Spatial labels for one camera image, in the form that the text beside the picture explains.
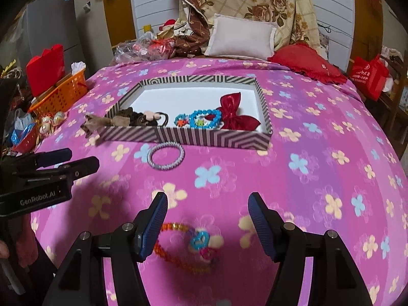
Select red ruffled cushion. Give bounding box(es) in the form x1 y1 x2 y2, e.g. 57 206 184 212
268 42 348 84

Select leopard print bow hair tie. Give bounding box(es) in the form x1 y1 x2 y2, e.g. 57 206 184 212
80 114 136 138

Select blue bead bracelet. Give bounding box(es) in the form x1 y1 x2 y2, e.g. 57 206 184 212
189 109 224 130

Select gold and white ornaments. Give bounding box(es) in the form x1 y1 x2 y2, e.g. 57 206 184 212
38 111 67 136

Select black scrunchie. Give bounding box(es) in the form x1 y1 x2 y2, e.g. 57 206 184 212
119 108 150 126

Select blue foil wrapper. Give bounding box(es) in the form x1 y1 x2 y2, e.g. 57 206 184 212
9 123 37 147

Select blue braided bracelet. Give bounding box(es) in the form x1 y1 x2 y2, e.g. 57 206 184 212
174 114 192 128

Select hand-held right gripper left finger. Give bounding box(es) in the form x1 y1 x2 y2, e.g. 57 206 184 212
43 192 168 306

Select person's left hand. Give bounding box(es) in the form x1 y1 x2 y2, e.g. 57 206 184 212
0 220 37 268

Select pink floral blanket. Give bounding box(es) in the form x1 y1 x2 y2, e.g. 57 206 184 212
30 54 408 306

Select striped cardboard box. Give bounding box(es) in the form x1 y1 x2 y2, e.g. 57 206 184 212
104 75 274 151

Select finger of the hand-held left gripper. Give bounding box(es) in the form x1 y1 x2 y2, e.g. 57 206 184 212
19 148 73 171
41 156 100 185

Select orange plastic basket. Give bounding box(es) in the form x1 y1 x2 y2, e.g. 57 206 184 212
29 68 88 117

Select pink flower hair tie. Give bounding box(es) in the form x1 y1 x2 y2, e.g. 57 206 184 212
142 110 171 128

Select grey refrigerator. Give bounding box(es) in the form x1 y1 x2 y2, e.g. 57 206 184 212
13 0 109 71

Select red tote bag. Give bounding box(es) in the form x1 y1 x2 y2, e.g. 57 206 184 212
351 54 390 101

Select red paper bag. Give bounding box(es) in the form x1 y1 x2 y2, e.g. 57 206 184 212
25 45 66 98

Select brown patterned quilt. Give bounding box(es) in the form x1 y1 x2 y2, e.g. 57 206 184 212
159 0 214 59

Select orange bead bracelet with hearts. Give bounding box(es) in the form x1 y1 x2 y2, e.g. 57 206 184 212
153 223 220 274

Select white pillow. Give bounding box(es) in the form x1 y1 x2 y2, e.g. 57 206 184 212
204 13 278 58

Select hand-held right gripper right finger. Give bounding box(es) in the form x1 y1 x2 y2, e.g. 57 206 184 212
249 192 373 306

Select clear plastic bag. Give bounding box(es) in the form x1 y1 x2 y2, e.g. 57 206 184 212
113 35 174 64

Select red satin bow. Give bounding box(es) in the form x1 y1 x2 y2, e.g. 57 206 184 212
215 92 262 131

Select silver beaded bracelet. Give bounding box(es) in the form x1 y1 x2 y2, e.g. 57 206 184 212
147 142 186 170

